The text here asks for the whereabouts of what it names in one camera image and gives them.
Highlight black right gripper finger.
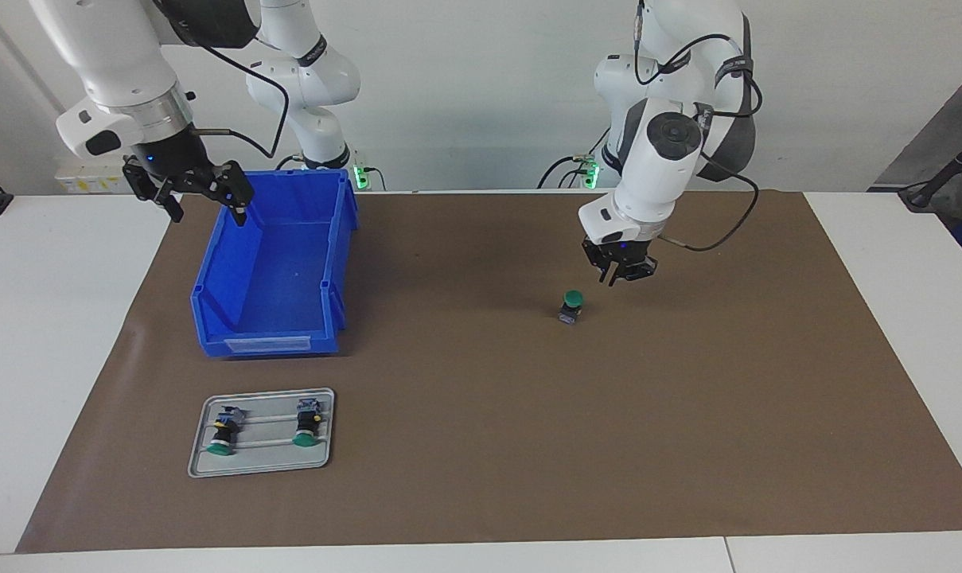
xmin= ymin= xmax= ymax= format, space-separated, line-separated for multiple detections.
xmin=123 ymin=159 xmax=185 ymax=224
xmin=180 ymin=161 xmax=255 ymax=228

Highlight green push button white base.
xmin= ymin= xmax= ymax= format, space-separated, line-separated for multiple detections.
xmin=293 ymin=398 xmax=325 ymax=447

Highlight white power strip box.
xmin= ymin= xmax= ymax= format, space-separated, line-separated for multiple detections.
xmin=55 ymin=155 xmax=130 ymax=194

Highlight blue plastic storage bin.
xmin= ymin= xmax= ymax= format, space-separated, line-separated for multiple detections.
xmin=191 ymin=169 xmax=360 ymax=359

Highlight brown table mat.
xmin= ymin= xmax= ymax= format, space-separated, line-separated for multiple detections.
xmin=15 ymin=189 xmax=962 ymax=554

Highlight silver metal tray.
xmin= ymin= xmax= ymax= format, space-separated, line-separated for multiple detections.
xmin=188 ymin=388 xmax=336 ymax=479

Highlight black stand pole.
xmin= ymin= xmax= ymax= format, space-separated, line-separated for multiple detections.
xmin=898 ymin=127 xmax=962 ymax=212

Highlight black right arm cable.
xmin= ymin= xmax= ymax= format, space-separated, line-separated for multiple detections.
xmin=186 ymin=32 xmax=292 ymax=160

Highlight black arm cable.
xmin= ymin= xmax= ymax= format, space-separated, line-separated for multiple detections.
xmin=186 ymin=32 xmax=292 ymax=160
xmin=632 ymin=0 xmax=764 ymax=252

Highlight black left base cables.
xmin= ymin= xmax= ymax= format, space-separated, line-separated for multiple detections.
xmin=538 ymin=127 xmax=610 ymax=190

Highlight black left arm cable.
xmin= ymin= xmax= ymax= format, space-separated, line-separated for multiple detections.
xmin=632 ymin=0 xmax=764 ymax=252

